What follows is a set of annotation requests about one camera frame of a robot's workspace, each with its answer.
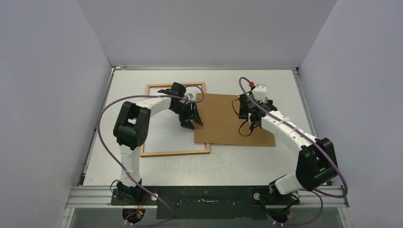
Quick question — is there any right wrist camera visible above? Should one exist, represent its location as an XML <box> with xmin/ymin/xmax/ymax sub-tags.
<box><xmin>251</xmin><ymin>84</ymin><xmax>267</xmax><ymax>103</ymax></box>

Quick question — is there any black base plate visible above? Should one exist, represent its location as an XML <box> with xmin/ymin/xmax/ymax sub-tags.
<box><xmin>110</xmin><ymin>186</ymin><xmax>300</xmax><ymax>220</ymax></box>

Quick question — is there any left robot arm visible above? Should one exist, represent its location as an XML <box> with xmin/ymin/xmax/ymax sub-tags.
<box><xmin>113</xmin><ymin>82</ymin><xmax>203</xmax><ymax>205</ymax></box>

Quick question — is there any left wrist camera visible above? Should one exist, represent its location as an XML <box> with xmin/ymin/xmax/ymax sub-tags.
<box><xmin>185</xmin><ymin>93</ymin><xmax>196</xmax><ymax>101</ymax></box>

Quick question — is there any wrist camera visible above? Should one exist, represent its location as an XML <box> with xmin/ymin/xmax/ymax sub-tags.
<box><xmin>185</xmin><ymin>93</ymin><xmax>196</xmax><ymax>101</ymax></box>
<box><xmin>251</xmin><ymin>84</ymin><xmax>267</xmax><ymax>103</ymax></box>

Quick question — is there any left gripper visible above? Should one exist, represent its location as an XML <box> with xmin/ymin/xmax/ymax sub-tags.
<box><xmin>170</xmin><ymin>102</ymin><xmax>202</xmax><ymax>130</ymax></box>

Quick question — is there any aluminium rail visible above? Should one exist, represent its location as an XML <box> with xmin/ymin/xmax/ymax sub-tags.
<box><xmin>66</xmin><ymin>186</ymin><xmax>349</xmax><ymax>208</ymax></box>

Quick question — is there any wooden picture frame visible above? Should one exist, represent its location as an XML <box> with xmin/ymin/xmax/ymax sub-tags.
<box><xmin>140</xmin><ymin>82</ymin><xmax>211</xmax><ymax>158</ymax></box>

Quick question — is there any brown backing board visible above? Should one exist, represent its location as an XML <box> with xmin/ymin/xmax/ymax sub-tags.
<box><xmin>193</xmin><ymin>94</ymin><xmax>276</xmax><ymax>147</ymax></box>

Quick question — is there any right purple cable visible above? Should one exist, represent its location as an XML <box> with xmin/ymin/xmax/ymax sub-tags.
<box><xmin>239</xmin><ymin>76</ymin><xmax>349</xmax><ymax>227</ymax></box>

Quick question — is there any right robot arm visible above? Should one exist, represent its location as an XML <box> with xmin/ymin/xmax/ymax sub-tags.
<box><xmin>238</xmin><ymin>92</ymin><xmax>337</xmax><ymax>205</ymax></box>

